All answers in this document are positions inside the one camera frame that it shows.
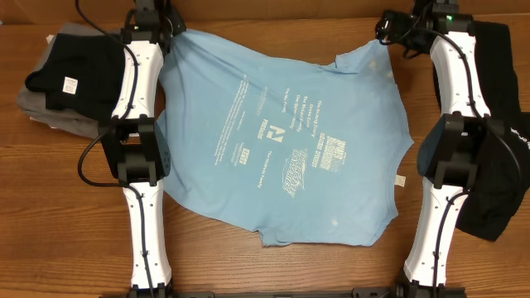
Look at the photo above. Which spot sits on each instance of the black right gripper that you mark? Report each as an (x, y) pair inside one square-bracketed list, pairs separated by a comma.
[(387, 26)]

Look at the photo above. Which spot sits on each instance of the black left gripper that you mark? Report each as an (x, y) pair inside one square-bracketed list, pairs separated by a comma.
[(173, 12)]

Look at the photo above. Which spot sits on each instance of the light blue printed t-shirt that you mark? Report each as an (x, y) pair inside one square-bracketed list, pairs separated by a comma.
[(295, 151)]

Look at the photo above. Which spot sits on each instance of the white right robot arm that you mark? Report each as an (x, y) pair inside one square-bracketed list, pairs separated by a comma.
[(455, 151)]

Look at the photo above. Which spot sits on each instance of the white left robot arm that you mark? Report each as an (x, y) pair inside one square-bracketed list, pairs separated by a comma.
[(136, 149)]

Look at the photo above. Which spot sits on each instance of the folded black garment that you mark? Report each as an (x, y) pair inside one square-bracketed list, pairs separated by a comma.
[(81, 73)]

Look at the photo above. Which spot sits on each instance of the folded grey garment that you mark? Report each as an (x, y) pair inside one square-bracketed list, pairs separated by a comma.
[(33, 103)]

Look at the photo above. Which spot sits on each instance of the black garment on right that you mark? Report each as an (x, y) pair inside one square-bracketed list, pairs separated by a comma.
[(477, 79)]

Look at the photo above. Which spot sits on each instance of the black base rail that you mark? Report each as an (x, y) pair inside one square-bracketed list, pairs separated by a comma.
[(362, 292)]

